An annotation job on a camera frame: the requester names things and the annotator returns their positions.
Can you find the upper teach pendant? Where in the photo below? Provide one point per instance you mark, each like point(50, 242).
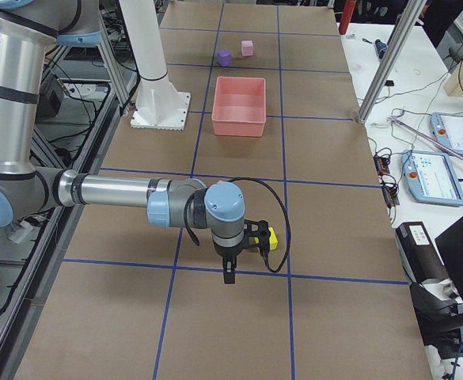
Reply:
point(448, 130)

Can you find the metal rod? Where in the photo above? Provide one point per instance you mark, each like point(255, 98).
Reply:
point(428, 138)

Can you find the aluminium frame post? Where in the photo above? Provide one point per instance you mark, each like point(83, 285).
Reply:
point(398, 38)

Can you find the purple block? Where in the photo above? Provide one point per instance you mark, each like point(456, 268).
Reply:
point(224, 58)

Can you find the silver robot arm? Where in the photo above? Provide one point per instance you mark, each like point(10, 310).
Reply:
point(27, 28)

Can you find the red cylinder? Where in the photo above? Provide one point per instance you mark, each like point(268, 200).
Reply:
point(346, 16)

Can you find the lower teach pendant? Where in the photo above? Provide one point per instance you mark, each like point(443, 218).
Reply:
point(431, 178)

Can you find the pink block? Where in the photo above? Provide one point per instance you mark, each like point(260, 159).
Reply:
point(247, 48)

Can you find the teach pendant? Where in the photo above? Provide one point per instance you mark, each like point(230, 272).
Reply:
point(431, 178)
point(448, 130)

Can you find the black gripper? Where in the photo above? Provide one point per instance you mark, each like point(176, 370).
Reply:
point(227, 252)

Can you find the black box with label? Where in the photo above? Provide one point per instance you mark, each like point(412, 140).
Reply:
point(418, 253)

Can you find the pink plastic bin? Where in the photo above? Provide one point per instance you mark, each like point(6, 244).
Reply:
point(239, 107)

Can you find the yellow block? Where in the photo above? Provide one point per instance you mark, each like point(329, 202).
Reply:
point(273, 240)

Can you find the white camera post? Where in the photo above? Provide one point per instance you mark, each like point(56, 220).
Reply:
point(158, 104)

